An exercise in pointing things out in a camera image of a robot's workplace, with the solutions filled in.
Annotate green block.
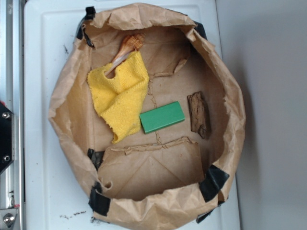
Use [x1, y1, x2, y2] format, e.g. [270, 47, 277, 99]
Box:
[140, 101, 185, 134]

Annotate brown paper bag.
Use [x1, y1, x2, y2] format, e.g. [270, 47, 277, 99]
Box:
[48, 3, 246, 230]

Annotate yellow cloth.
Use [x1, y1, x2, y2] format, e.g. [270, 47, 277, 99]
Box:
[87, 51, 149, 144]

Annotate brown bark piece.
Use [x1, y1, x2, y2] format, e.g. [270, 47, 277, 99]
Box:
[187, 91, 212, 139]

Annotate white plastic tray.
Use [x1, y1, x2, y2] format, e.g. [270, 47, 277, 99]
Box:
[24, 0, 129, 230]

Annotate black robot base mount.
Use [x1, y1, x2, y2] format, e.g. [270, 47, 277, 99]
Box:
[0, 101, 15, 174]

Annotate aluminium frame rail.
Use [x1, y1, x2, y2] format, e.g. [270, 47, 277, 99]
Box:
[0, 0, 25, 230]

